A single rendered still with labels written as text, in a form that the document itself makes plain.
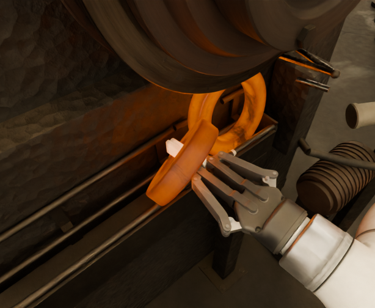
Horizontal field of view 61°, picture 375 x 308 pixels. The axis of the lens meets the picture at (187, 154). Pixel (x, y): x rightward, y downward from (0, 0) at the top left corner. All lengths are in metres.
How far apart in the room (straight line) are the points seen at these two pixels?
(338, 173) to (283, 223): 0.46
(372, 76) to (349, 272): 1.98
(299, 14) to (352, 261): 0.29
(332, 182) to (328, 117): 1.07
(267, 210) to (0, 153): 0.36
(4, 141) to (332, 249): 0.43
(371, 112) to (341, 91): 1.29
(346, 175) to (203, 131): 0.52
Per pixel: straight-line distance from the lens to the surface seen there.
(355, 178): 0.92
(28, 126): 0.48
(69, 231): 0.58
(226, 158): 0.51
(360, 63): 2.44
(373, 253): 0.47
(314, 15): 0.39
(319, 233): 0.44
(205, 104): 0.56
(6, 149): 0.46
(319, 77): 0.71
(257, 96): 0.66
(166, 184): 0.45
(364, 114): 0.83
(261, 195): 0.47
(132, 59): 0.34
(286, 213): 0.45
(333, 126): 1.86
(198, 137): 0.45
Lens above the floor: 1.17
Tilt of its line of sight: 48 degrees down
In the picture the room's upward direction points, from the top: straight up
